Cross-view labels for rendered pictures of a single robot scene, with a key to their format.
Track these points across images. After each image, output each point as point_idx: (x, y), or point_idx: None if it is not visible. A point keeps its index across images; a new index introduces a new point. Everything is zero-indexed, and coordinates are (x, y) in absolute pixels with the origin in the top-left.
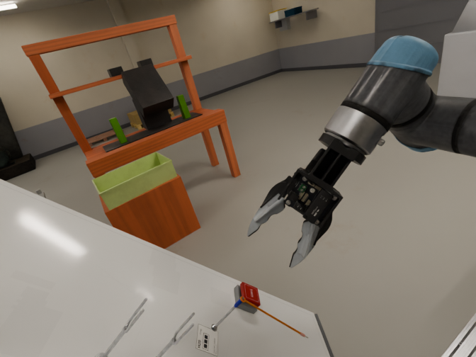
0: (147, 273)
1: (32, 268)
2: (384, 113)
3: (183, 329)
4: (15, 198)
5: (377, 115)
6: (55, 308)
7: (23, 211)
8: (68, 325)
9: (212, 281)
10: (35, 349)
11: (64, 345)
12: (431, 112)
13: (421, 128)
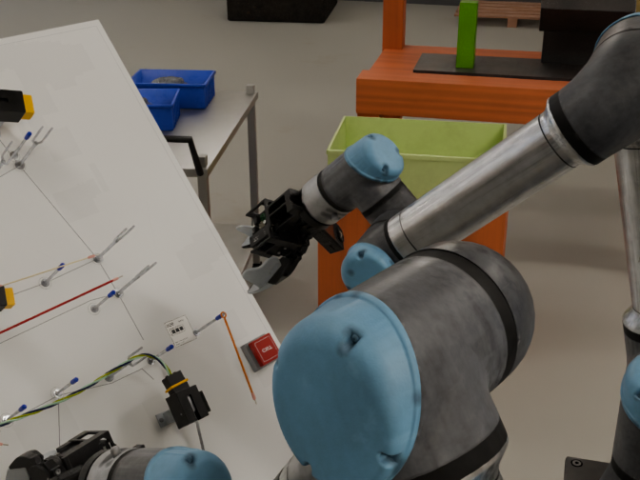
0: (182, 241)
1: (103, 169)
2: (327, 190)
3: (168, 303)
4: (131, 106)
5: (321, 189)
6: (97, 205)
7: (130, 121)
8: (96, 222)
9: (241, 307)
10: (71, 217)
11: (86, 230)
12: (378, 215)
13: None
